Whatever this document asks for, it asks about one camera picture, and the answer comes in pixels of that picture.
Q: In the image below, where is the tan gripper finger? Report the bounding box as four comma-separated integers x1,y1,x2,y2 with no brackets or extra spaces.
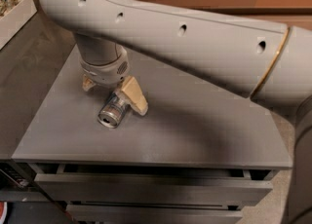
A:
117,76,148,116
82,74,97,92

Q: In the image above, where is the silver blue redbull can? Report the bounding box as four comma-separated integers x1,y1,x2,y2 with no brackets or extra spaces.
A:
97,93,129,129

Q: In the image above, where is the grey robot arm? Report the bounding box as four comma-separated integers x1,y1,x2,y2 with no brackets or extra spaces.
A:
40,0,312,119

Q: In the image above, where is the dark side counter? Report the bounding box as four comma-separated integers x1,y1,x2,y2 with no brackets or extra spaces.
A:
0,0,77,202

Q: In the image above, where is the white cardboard snack box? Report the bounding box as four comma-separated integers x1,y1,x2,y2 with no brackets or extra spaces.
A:
0,0,37,50

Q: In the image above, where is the dark grey drawer cabinet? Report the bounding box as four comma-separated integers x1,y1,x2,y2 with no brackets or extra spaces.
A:
14,52,292,213

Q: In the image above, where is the upper grey drawer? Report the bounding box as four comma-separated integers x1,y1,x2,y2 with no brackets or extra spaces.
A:
35,174,272,205

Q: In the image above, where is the grey drawer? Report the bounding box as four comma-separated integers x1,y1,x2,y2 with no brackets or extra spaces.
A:
66,205,243,224
35,174,272,205

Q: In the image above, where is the lower grey drawer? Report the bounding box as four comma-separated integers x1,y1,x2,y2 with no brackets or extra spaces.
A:
66,205,243,224

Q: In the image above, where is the red shoe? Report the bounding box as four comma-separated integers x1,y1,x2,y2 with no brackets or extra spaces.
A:
0,202,8,224

